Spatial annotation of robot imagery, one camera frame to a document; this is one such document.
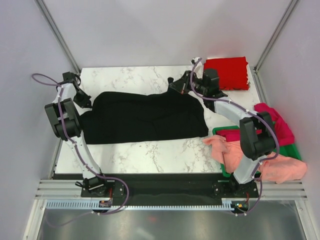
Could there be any magenta t-shirt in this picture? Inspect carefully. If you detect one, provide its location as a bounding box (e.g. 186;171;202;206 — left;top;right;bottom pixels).
215;103;295;147

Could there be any salmon pink t-shirt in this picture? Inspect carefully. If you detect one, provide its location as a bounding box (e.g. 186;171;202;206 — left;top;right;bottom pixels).
203;135;308;184

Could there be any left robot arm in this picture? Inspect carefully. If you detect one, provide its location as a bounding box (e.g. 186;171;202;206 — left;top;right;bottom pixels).
44;83;111;198

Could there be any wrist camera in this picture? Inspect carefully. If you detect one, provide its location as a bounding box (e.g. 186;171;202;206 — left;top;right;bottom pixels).
62;71;81;86
190;57;204;73

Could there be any black t-shirt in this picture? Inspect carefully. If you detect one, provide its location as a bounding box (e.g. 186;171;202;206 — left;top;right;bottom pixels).
80;88;209;145

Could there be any folded red t-shirt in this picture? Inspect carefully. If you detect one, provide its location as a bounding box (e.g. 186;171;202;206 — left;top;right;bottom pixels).
202;56;250;91

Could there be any white slotted cable duct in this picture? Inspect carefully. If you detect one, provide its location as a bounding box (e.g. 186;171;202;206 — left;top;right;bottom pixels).
45;198;238;211

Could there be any aluminium frame post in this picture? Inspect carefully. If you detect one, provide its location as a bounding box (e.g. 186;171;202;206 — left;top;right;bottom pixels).
34;0;82;73
253;0;300;74

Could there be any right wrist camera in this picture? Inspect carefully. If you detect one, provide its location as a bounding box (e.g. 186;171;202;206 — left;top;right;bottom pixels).
190;57;204;73

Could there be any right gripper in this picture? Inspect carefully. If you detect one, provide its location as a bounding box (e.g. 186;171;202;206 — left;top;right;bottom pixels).
169;71;208;96

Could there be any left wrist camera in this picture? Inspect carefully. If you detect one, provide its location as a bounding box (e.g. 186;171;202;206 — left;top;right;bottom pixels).
62;71;81;86

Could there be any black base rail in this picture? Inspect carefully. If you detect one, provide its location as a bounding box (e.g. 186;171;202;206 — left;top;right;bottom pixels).
79;172;261;207

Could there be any right aluminium frame post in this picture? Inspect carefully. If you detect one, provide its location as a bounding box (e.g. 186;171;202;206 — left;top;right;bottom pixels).
253;0;300;74

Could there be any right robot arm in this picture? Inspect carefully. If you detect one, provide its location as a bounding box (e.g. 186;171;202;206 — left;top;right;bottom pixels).
167;68;280;197

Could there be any green plastic bin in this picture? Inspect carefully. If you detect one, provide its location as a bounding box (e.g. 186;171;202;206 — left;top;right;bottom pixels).
212;126;302;178

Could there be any left aluminium frame post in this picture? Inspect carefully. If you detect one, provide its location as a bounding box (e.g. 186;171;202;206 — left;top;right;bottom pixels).
34;0;82;73

